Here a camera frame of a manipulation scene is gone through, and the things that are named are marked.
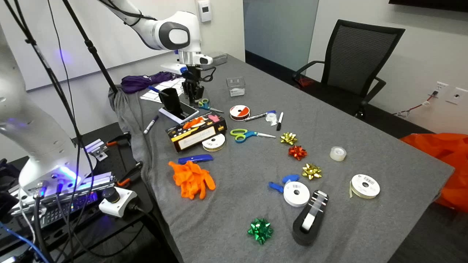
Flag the red bow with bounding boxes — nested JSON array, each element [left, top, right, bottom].
[[288, 144, 307, 160]]

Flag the gold bow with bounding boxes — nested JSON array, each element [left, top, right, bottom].
[[281, 131, 297, 146], [301, 163, 323, 181]]

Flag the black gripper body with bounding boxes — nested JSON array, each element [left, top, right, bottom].
[[183, 65, 202, 97]]

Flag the blue clip by spool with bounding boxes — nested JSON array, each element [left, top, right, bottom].
[[268, 173, 300, 194]]

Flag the white gold ribbon spool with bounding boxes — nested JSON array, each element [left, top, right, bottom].
[[350, 173, 382, 200]]

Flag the grey table cloth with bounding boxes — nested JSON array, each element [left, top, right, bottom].
[[110, 58, 452, 263]]

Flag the black office chair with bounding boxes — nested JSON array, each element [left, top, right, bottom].
[[293, 19, 404, 118]]

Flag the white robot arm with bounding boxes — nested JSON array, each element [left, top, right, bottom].
[[0, 0, 212, 194]]

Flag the black tape dispenser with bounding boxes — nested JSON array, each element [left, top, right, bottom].
[[293, 189, 329, 245]]

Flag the yellow ribbon spool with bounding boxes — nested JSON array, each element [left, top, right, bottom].
[[202, 132, 225, 151]]

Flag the blue pen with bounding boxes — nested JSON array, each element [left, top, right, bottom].
[[143, 115, 160, 134]]

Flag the green bow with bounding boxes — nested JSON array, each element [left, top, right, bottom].
[[247, 217, 274, 245]]

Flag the purple cloth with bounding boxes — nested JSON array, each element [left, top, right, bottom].
[[120, 71, 176, 93]]

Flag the orange rubber gloves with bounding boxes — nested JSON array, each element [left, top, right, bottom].
[[168, 160, 217, 200]]

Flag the orange ribbon spool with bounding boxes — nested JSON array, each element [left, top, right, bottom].
[[230, 105, 250, 119]]

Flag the blue clip by gloves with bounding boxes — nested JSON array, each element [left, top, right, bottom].
[[177, 153, 214, 163]]

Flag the white power adapter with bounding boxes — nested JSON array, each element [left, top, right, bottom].
[[98, 187, 138, 217]]

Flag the orange bag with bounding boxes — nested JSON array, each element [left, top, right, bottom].
[[402, 132, 468, 211]]

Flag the black tripod pole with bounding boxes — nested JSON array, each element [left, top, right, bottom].
[[62, 0, 117, 92]]

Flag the gold bow lower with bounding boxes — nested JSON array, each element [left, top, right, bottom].
[[301, 163, 323, 181]]

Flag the clear tape roll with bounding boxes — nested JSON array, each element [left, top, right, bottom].
[[329, 146, 347, 162]]

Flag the white tablet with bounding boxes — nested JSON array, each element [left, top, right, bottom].
[[160, 102, 199, 124]]

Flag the clear plastic box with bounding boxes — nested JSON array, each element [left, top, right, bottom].
[[227, 77, 246, 97]]

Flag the wall thermostat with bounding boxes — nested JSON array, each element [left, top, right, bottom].
[[198, 0, 212, 23]]

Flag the gold bow upper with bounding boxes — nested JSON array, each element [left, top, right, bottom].
[[281, 131, 297, 146]]

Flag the green blue scissors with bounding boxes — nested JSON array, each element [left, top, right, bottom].
[[230, 128, 274, 143]]

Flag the silver blue marker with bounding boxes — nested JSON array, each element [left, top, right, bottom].
[[244, 109, 277, 121]]

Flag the small teal scissors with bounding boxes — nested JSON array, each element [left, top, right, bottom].
[[195, 97, 224, 113]]

